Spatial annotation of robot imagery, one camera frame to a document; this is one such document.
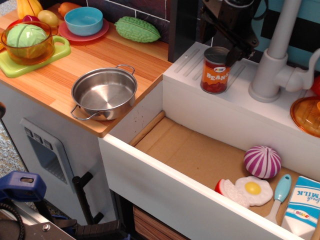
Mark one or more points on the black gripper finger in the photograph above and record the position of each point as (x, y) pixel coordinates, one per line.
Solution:
(206, 31)
(236, 53)

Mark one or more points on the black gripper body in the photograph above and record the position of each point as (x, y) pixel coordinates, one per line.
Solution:
(233, 19)

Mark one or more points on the orange beans can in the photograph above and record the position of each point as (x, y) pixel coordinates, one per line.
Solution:
(215, 73)

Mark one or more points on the stainless steel pot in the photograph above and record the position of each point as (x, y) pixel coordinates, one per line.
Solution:
(104, 94)

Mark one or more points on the amber transparent pot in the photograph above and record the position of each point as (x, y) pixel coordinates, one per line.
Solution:
(25, 61)

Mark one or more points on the white toy sink unit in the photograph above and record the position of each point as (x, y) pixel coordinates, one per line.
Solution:
(233, 118)

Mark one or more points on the grey toy faucet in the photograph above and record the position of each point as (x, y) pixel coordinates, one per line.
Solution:
(273, 71)

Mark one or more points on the green bitter melon toy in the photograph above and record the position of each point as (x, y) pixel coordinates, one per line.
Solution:
(137, 30)

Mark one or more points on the red toy tomato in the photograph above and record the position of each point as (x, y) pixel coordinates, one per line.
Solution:
(316, 85)

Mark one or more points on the amber transparent lid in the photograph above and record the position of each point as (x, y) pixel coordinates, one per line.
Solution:
(305, 113)

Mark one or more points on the cardboard sheet in sink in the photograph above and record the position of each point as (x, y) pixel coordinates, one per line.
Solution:
(195, 155)

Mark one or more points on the purple striped onion toy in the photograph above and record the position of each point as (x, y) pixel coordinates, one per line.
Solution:
(262, 162)

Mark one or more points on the blue plastic bowl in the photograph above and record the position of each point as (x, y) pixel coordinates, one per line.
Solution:
(84, 21)

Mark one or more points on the red white food slice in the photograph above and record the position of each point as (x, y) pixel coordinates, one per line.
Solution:
(226, 188)

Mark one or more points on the fried egg toy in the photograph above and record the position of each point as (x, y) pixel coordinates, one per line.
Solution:
(257, 191)

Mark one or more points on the pink plastic plate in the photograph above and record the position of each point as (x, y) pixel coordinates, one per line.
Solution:
(64, 32)

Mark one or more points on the orange toy vegetable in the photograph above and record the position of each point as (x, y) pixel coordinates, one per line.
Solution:
(66, 7)

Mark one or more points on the yellow potato toy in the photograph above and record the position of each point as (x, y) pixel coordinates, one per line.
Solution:
(48, 17)

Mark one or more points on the toy milk carton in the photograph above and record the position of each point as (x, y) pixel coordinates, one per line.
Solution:
(303, 209)

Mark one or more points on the green cabbage toy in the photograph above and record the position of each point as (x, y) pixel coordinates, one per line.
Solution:
(27, 40)

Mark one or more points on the red toy vegetable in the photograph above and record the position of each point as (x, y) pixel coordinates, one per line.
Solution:
(25, 19)

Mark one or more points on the yellow pepper toy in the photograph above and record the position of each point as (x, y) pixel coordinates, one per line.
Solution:
(28, 8)

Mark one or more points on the wooden drawer front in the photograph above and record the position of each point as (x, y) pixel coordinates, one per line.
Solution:
(151, 228)

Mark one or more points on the grey dishwasher panel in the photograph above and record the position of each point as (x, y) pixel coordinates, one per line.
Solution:
(47, 156)

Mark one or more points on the green cutting board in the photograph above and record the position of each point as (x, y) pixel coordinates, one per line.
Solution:
(14, 70)

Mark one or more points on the blue clamp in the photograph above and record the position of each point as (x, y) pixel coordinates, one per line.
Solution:
(22, 186)

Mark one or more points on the black vertical post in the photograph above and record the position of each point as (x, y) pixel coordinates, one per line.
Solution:
(182, 27)

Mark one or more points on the blue handled spatula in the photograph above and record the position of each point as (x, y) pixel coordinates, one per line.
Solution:
(281, 192)

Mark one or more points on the black cabinet handle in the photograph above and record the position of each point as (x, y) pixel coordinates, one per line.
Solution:
(79, 182)

